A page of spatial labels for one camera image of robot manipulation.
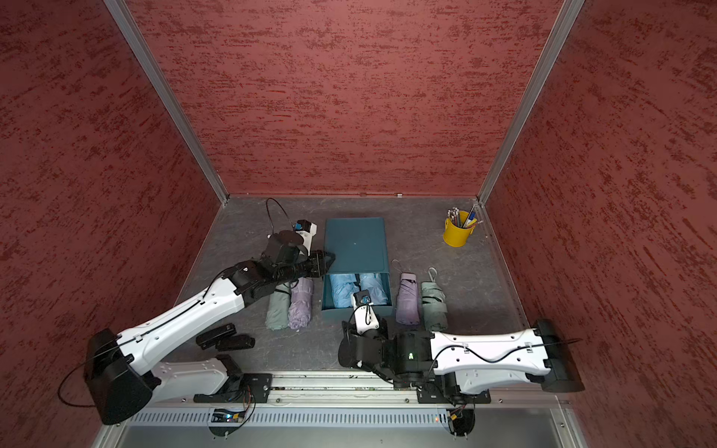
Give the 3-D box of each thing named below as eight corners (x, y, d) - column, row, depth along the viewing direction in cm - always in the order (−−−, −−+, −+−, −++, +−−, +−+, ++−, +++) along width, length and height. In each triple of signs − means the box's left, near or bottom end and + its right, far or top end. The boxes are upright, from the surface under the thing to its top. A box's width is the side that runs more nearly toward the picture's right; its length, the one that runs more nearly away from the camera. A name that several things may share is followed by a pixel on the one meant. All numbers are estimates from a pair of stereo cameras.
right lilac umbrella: (396, 324, 88) (397, 320, 85) (393, 278, 99) (394, 272, 96) (420, 324, 88) (421, 320, 85) (414, 278, 99) (415, 273, 96)
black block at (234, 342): (219, 352, 82) (214, 349, 80) (221, 341, 84) (216, 337, 82) (254, 346, 83) (251, 343, 81) (256, 335, 85) (252, 332, 83)
